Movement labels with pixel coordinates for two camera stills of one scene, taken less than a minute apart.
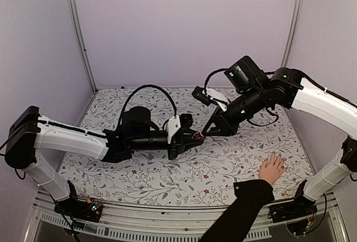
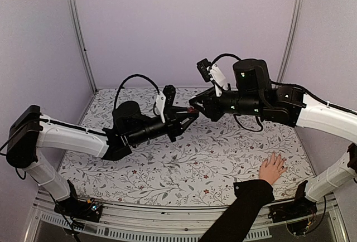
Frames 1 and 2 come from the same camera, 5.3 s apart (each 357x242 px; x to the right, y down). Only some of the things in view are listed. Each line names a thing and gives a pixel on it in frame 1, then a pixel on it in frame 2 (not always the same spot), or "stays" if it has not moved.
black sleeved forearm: [235, 225] stays
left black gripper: [179, 142] -> [174, 124]
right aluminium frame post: [292, 34] stays
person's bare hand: [271, 173] stays
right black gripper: [225, 127] -> [211, 111]
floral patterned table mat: [203, 174] stays
